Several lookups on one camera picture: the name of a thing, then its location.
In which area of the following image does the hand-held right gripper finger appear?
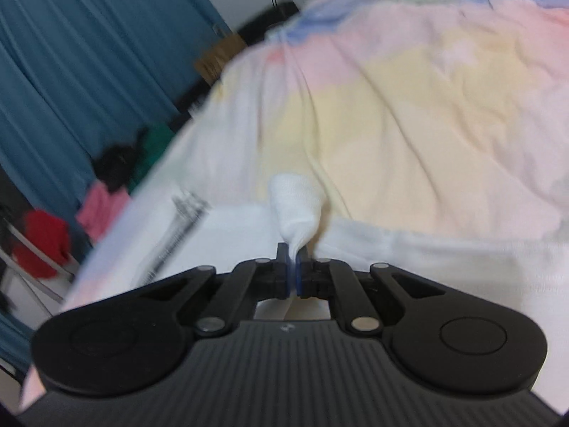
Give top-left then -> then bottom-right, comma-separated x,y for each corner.
143,243 -> 295,335
295,250 -> 446,332

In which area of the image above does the white t-shirt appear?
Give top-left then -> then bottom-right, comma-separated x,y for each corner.
129,173 -> 569,334

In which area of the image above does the green cloth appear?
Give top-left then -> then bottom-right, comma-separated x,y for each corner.
129,122 -> 176,188

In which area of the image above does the pastel patchwork bedsheet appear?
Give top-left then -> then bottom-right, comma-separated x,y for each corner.
18,0 -> 569,414

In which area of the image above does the pink cloth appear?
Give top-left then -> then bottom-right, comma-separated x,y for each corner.
75,182 -> 132,243

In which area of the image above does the black cloth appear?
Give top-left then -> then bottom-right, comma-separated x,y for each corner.
91,127 -> 152,192

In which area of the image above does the cardboard box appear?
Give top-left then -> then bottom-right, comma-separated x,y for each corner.
193,31 -> 247,85

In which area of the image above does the red cloth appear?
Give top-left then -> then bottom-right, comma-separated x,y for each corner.
11,209 -> 72,279

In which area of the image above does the black furniture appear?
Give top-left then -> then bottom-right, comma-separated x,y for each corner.
235,0 -> 301,47

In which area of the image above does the metal rack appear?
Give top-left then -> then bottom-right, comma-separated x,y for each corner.
0,205 -> 76,305

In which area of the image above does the blue curtain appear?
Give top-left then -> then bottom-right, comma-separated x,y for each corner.
0,0 -> 232,370

